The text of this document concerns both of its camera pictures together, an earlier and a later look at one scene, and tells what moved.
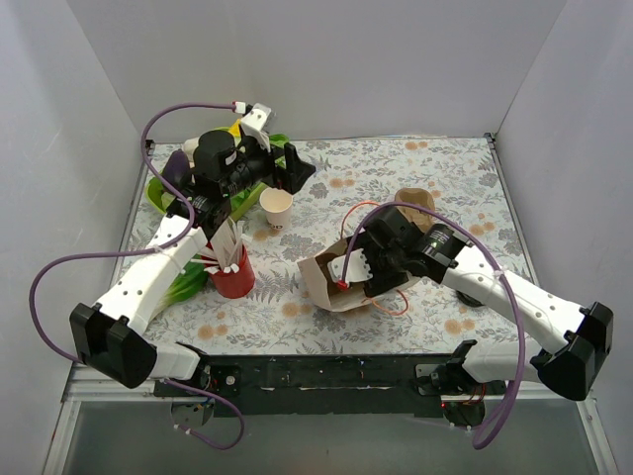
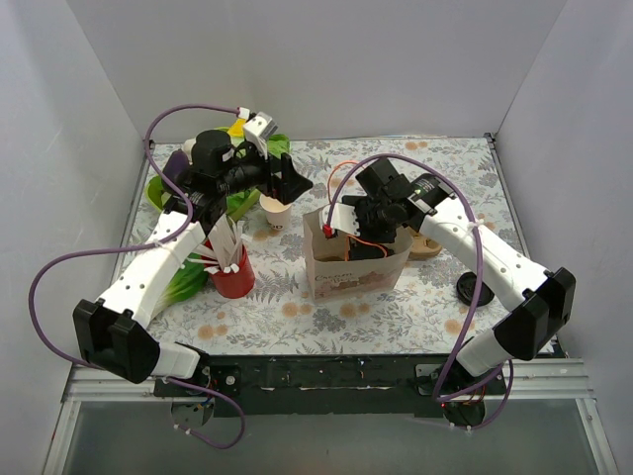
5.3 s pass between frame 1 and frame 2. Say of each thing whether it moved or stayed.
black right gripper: moved
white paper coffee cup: stayed
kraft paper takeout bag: moved
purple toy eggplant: stayed
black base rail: stayed
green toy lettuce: stayed
